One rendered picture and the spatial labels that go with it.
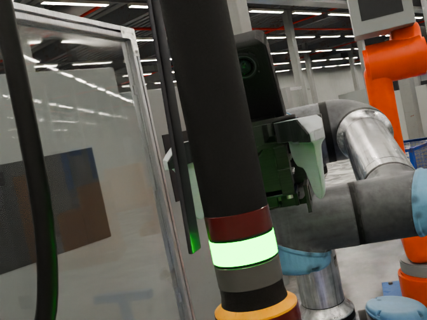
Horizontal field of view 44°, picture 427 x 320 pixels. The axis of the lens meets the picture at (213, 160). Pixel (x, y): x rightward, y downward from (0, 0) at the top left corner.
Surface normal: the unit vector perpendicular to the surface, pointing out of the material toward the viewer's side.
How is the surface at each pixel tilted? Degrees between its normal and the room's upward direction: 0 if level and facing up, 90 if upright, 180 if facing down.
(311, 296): 94
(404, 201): 70
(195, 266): 90
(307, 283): 94
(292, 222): 88
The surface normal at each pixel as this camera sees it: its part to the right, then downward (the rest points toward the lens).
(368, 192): -0.28, -0.63
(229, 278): -0.56, 0.16
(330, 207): -0.26, -0.40
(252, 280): 0.05, 0.04
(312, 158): -0.95, 0.28
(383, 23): -0.26, 0.11
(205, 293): 0.71, -0.11
